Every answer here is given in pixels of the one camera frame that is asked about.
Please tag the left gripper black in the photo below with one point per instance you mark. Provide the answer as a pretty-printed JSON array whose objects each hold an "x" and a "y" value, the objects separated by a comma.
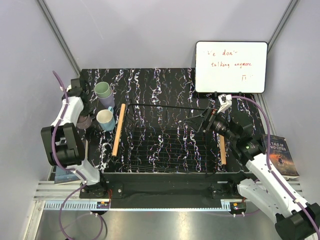
[{"x": 88, "y": 110}]

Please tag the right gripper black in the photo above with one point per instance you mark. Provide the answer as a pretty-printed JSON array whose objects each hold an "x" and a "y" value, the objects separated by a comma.
[{"x": 196, "y": 122}]

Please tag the green plastic cup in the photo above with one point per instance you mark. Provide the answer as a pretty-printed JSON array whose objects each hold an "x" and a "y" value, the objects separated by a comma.
[{"x": 102, "y": 90}]

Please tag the mauve ceramic mug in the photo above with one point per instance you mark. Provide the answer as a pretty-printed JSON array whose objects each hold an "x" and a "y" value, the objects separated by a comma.
[{"x": 84, "y": 122}]

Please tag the light blue ceramic mug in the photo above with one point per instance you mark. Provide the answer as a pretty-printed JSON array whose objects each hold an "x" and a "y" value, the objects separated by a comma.
[{"x": 106, "y": 119}]

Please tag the lavender plastic cup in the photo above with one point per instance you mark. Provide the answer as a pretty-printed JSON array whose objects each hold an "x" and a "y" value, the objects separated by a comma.
[{"x": 107, "y": 101}]

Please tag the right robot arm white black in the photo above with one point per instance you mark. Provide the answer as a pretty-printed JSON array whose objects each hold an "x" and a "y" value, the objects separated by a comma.
[{"x": 294, "y": 218}]

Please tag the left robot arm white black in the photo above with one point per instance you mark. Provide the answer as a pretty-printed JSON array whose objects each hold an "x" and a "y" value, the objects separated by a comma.
[{"x": 63, "y": 145}]

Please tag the black marble pattern mat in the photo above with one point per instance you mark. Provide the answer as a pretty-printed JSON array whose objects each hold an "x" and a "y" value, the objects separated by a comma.
[{"x": 152, "y": 86}]

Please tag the Nineteen Eighty-Four book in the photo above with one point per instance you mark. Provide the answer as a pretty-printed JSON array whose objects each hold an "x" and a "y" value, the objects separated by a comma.
[{"x": 63, "y": 177}]

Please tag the Tale of Two Cities book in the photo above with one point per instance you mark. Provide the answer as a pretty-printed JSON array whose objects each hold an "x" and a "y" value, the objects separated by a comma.
[{"x": 281, "y": 158}]

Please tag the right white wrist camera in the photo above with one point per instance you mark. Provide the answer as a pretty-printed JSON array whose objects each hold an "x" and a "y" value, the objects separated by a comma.
[{"x": 225, "y": 101}]

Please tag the right wooden rack handle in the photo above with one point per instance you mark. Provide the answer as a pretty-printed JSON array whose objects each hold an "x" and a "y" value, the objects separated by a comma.
[{"x": 222, "y": 147}]

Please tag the wooden rack handle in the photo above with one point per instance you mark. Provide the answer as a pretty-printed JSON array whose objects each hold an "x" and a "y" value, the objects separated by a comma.
[
  {"x": 119, "y": 130},
  {"x": 222, "y": 147}
]

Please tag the black wire dish rack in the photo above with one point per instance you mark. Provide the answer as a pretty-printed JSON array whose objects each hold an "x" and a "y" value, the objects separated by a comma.
[{"x": 157, "y": 139}]

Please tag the left wooden rack handle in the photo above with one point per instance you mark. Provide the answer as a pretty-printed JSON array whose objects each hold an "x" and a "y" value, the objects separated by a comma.
[{"x": 119, "y": 130}]

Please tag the white whiteboard black frame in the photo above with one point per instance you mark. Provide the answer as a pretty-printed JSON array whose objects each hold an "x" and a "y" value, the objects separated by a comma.
[{"x": 230, "y": 66}]

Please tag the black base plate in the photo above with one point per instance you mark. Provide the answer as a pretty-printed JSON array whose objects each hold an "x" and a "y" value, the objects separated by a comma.
[{"x": 173, "y": 191}]

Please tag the white cable duct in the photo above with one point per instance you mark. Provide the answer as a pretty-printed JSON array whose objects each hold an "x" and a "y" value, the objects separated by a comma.
[{"x": 77, "y": 205}]

